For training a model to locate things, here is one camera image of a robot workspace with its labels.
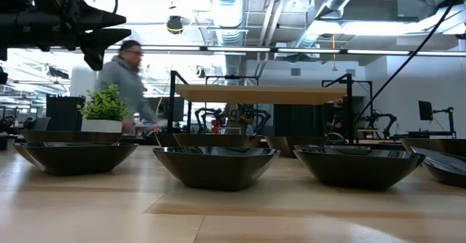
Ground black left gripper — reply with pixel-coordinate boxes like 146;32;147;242
38;0;133;52

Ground black leaf mini plate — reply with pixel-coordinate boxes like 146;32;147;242
293;143;373;151
20;142;140;176
151;146;282;192
293;146;427;191
12;142;39;165

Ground black teardrop mini plate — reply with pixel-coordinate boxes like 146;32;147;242
410;146;466;188

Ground black round ceiling device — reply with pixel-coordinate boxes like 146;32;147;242
166;15;184;36

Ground green plant white pot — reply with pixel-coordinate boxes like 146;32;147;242
76;84;130;134

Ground black cabinet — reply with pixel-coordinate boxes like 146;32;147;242
45;95;87;132

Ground dark monitor screen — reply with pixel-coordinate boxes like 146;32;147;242
159;96;186;122

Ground ceiling light strip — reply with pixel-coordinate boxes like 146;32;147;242
21;44;466;57

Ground wooden shelf black legs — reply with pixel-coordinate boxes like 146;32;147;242
167;70;355;145

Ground black partition panel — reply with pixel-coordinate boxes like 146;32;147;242
272;103;326;138

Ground black monitor on stand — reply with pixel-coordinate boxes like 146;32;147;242
417;100;457;139

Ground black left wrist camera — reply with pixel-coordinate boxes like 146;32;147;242
82;45;106;71

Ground black background rig frame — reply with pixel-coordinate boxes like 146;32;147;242
205;74;260;88

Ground yellow hanging cord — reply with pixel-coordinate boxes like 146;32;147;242
331;34;339;72

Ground thin black cable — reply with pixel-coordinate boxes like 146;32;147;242
353;0;466;124

